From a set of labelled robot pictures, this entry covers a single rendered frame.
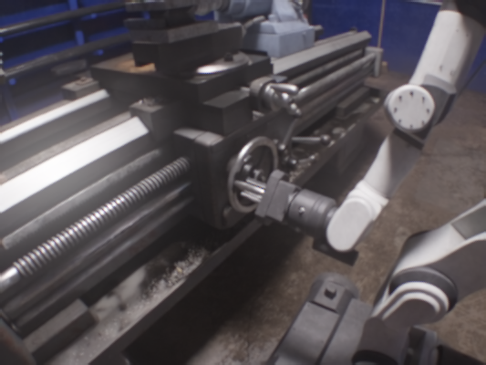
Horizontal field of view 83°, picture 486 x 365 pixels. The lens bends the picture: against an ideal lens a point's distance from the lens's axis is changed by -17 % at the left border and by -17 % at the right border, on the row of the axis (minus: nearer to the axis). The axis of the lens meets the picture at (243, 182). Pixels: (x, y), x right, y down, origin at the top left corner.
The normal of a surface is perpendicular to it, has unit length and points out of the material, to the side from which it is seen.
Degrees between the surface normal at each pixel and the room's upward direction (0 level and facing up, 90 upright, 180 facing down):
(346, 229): 65
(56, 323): 0
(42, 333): 0
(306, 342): 0
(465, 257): 90
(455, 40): 70
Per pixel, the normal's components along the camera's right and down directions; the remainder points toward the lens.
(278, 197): -0.48, -0.19
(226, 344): -0.04, -0.82
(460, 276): -0.54, 0.50
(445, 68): -0.36, 0.22
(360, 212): -0.57, 0.07
